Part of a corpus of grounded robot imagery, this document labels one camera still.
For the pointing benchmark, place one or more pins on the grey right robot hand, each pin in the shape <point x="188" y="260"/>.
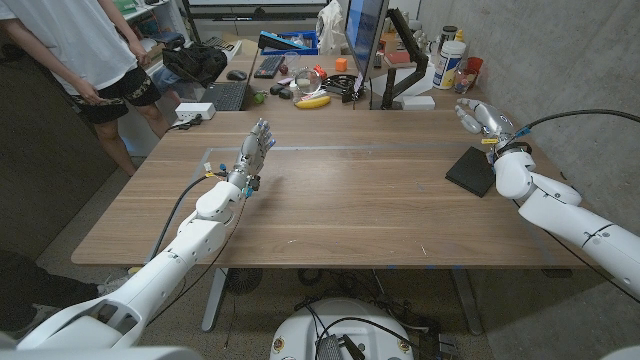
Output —
<point x="490" y="120"/>

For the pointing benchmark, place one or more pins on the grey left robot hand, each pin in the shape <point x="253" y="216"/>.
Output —
<point x="252" y="152"/>

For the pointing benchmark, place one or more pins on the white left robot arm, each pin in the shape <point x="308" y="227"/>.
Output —
<point x="167" y="265"/>

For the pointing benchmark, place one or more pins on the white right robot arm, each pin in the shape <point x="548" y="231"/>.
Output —
<point x="565" y="215"/>

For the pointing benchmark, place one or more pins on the black photo album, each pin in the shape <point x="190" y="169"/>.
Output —
<point x="472" y="172"/>

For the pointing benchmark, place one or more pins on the clear jar with coloured items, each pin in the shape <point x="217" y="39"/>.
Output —
<point x="463" y="81"/>

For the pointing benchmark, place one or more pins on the small green ball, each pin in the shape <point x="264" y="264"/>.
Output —
<point x="259" y="98"/>

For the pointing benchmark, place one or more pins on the red cup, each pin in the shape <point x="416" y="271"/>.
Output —
<point x="475" y="64"/>

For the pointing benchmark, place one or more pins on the black keyboard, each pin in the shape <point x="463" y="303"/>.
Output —
<point x="227" y="96"/>
<point x="269" y="66"/>

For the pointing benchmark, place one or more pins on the small black case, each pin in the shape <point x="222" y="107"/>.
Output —
<point x="276" y="90"/>
<point x="286" y="94"/>

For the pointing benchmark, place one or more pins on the white wipes canister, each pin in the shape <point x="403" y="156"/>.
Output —
<point x="447" y="65"/>

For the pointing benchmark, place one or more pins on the white power strip box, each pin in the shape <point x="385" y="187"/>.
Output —
<point x="194" y="111"/>

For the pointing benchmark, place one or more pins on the yellow banana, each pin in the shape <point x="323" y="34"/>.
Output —
<point x="313" y="102"/>

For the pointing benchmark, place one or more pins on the black computer mouse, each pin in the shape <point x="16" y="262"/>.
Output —
<point x="236" y="75"/>

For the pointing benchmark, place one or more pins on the small dark red ball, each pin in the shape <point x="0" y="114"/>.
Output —
<point x="283" y="69"/>

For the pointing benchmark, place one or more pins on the clear glass bowl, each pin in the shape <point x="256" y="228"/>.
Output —
<point x="307" y="81"/>

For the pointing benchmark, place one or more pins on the black backpack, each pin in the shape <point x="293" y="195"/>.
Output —
<point x="196" y="62"/>

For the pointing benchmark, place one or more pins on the blue plastic crate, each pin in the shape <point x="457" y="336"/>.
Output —
<point x="305" y="42"/>

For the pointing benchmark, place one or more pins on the orange cube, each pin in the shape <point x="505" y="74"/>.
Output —
<point x="341" y="64"/>

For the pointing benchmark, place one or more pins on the round black fan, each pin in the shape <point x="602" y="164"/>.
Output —
<point x="243" y="281"/>

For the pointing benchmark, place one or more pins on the white plastic bag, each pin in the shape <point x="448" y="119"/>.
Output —
<point x="331" y="27"/>

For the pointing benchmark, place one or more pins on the grey table leg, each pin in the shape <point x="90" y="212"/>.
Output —
<point x="214" y="300"/>
<point x="467" y="300"/>

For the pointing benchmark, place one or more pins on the computer monitor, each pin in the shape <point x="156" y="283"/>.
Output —
<point x="364" y="30"/>

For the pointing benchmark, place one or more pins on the white shelf unit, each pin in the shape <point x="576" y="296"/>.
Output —
<point x="150" y="9"/>

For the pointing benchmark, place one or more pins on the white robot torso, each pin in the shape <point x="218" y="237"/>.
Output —
<point x="300" y="335"/>

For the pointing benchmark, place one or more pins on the person in white t-shirt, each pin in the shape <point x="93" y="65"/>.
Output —
<point x="80" y="40"/>

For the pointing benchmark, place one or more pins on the person in dark trousers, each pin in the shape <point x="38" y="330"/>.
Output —
<point x="35" y="290"/>

